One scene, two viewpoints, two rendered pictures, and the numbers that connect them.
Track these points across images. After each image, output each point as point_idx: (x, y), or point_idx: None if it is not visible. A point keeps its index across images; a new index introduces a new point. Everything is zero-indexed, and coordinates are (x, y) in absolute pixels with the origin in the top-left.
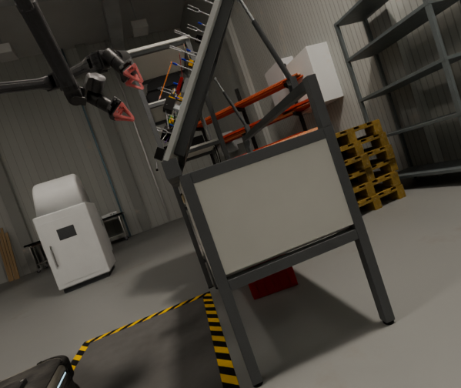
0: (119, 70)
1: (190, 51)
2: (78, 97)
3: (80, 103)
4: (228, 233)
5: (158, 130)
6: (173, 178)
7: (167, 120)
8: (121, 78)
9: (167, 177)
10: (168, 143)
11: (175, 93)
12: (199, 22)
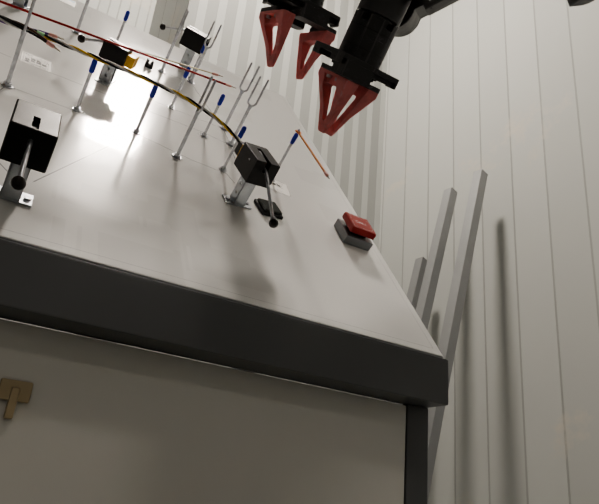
0: (333, 17)
1: (185, 78)
2: (453, 2)
3: (442, 2)
4: None
5: None
6: (436, 406)
7: (270, 197)
8: (299, 0)
9: (447, 399)
10: (426, 330)
11: (196, 118)
12: (128, 16)
